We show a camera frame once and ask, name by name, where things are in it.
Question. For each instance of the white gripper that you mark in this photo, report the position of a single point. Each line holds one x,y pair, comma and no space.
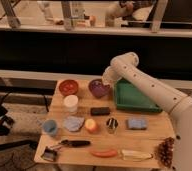
107,77

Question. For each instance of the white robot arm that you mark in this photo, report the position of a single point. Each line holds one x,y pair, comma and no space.
171,100

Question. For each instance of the purple bowl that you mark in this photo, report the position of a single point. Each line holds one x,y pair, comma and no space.
98,89

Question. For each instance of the red bowl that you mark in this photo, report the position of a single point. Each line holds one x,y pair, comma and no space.
68,87

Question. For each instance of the green tray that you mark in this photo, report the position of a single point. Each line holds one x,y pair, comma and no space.
128,97

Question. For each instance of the black rectangular block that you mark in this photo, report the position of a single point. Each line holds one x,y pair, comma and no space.
99,111

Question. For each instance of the white cup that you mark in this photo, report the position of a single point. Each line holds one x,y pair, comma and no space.
71,103

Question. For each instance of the red yellow apple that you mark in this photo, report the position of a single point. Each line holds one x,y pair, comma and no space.
91,126

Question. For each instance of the blue sponge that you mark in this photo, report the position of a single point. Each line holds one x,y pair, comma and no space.
137,124

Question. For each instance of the blue grey cloth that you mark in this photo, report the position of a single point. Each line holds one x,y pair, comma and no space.
73,124

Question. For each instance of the blue cup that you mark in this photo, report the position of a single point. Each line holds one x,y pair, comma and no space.
50,127

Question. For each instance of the brown grape bunch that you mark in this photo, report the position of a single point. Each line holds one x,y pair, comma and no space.
164,152

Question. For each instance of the black chair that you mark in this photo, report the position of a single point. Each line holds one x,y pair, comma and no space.
2,130

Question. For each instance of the black handled peeler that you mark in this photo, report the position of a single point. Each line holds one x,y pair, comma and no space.
50,153

